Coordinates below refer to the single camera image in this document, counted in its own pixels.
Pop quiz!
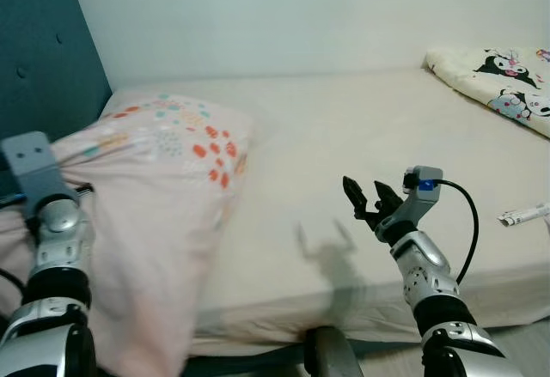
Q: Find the pink floral pillow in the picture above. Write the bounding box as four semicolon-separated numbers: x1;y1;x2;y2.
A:
0;92;255;377

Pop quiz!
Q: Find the dark robot leg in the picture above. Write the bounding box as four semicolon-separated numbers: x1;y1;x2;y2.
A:
302;325;366;377

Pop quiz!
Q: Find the cream cartoon print quilt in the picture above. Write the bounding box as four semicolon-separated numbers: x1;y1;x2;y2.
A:
423;46;550;139

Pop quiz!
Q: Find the dark teal padded headboard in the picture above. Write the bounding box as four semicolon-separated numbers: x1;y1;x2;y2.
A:
0;0;114;176

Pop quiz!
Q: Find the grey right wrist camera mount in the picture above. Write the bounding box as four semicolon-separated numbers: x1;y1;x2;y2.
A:
378;166;444;239

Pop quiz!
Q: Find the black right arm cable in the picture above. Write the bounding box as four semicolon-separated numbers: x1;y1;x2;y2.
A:
434;179;480;285

